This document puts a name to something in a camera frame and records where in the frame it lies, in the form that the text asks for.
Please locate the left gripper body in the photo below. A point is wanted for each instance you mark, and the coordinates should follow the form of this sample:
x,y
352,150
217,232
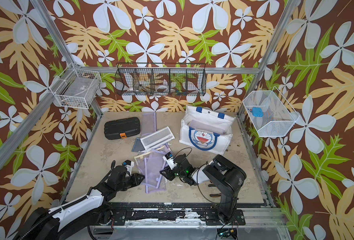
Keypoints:
x,y
126,183

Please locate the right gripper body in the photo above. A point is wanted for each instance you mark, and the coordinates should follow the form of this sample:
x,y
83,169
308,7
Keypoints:
x,y
177,173

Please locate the white Doraemon canvas bag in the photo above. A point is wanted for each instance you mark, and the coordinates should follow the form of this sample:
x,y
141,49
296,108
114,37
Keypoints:
x,y
206,130

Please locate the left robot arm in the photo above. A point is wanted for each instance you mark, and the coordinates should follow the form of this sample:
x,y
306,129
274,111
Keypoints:
x,y
61,222

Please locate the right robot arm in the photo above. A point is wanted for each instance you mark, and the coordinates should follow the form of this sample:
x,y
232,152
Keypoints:
x,y
227,177

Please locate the large purple mesh pouch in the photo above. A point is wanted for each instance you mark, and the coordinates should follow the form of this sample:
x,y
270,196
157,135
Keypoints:
x,y
150,164

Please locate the white mesh pouch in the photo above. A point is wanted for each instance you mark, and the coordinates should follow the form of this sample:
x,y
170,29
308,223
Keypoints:
x,y
157,138

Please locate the black plastic tool case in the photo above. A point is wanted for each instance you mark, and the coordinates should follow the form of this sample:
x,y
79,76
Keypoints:
x,y
123,128

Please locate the blue object in basket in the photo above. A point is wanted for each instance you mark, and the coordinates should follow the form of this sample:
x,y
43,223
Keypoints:
x,y
257,112

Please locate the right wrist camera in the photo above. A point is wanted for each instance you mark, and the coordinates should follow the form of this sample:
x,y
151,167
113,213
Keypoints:
x,y
169,158

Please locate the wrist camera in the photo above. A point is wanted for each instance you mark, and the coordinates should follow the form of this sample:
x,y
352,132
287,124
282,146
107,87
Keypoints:
x,y
128,165
169,158

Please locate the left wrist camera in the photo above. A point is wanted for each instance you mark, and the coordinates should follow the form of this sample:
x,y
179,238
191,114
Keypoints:
x,y
128,165

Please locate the black wire basket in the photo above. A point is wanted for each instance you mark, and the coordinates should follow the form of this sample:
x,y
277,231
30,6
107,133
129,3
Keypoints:
x,y
180,79

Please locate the white wire basket left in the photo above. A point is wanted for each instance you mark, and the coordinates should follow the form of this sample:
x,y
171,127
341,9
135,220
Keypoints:
x,y
76,88

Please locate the white wire basket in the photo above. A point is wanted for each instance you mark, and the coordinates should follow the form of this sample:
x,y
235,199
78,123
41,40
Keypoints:
x,y
279,115
76,88

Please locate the white wire basket right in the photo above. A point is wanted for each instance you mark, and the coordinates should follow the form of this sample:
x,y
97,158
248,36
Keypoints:
x,y
279,115

